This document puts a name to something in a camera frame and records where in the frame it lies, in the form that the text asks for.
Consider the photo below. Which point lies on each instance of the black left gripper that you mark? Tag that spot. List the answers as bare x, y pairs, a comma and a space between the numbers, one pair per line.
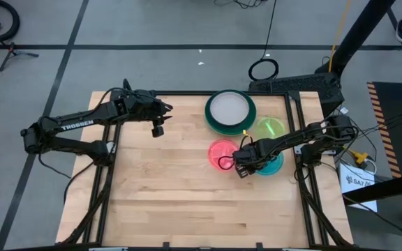
145, 104

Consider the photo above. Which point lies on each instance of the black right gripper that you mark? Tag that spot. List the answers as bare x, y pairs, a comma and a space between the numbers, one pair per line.
255, 153

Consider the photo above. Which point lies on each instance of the small red translucent plate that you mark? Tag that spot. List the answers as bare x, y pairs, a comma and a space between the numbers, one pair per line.
220, 153

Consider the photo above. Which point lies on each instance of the small teal translucent plate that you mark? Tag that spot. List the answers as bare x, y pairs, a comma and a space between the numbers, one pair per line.
274, 167

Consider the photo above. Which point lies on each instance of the small neon green translucent plate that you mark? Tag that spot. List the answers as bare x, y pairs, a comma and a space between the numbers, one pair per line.
269, 125

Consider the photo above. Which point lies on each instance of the pale grey plastic plate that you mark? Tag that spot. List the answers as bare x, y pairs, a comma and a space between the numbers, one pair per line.
229, 108

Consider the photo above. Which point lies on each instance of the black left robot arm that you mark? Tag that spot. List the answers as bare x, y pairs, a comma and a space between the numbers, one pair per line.
79, 125

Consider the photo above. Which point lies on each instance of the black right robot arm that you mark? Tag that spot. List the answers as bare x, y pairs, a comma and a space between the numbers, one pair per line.
291, 137

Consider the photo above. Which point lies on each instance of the yellow tag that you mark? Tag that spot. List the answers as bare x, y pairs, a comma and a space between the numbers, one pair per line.
245, 133

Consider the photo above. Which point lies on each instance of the yellow connector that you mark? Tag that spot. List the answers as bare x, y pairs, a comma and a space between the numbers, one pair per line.
361, 157

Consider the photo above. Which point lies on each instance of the white cardboard box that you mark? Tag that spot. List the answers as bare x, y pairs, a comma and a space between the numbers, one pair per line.
358, 188

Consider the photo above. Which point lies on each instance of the black metal beam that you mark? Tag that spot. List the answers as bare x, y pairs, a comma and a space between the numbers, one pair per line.
379, 190

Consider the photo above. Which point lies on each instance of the black tripod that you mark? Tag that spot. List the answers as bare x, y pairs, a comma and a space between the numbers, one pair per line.
12, 52

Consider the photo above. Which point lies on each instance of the black hazard-striped platform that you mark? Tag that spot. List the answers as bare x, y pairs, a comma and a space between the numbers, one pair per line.
396, 104

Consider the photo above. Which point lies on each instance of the black slanted pole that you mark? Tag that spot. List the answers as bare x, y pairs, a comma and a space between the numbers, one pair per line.
358, 35

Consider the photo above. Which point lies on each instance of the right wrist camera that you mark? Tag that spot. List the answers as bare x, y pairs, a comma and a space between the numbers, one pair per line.
241, 173

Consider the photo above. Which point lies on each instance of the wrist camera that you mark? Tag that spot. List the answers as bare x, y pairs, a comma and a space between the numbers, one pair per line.
157, 131
241, 173

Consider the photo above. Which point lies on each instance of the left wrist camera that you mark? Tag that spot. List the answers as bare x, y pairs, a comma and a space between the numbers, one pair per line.
157, 131

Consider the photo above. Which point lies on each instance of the black metal table frame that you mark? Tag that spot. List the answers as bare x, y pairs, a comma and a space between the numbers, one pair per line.
187, 92

